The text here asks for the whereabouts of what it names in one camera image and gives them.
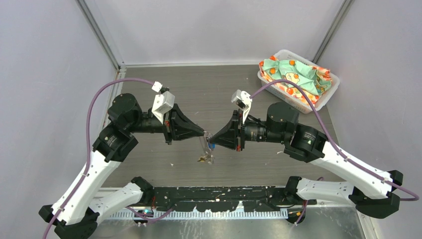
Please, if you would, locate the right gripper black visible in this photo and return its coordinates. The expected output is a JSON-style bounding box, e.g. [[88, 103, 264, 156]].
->
[[210, 108, 287, 151]]

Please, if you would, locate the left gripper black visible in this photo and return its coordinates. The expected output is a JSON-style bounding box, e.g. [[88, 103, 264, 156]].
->
[[127, 103, 205, 144]]

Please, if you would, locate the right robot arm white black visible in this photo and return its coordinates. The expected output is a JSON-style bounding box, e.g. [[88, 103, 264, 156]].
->
[[210, 102, 403, 219]]

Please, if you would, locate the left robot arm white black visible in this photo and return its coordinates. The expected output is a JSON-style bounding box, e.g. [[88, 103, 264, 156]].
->
[[39, 92, 205, 239]]

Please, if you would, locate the white plastic basket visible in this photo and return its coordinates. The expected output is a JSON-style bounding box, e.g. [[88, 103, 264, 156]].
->
[[257, 49, 340, 114]]

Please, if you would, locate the colourful printed cloth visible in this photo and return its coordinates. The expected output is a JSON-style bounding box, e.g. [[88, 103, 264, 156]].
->
[[259, 56, 332, 105]]

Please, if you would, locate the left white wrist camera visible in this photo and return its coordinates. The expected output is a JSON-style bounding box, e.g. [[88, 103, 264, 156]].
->
[[151, 91, 175, 124]]

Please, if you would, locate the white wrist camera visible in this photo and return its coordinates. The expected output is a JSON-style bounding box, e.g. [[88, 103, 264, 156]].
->
[[231, 90, 252, 124], [151, 91, 175, 124]]

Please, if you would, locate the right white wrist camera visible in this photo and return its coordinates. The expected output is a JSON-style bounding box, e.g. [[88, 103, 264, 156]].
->
[[231, 90, 252, 124]]

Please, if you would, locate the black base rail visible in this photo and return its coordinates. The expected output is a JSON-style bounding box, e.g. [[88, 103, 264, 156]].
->
[[139, 186, 305, 212]]

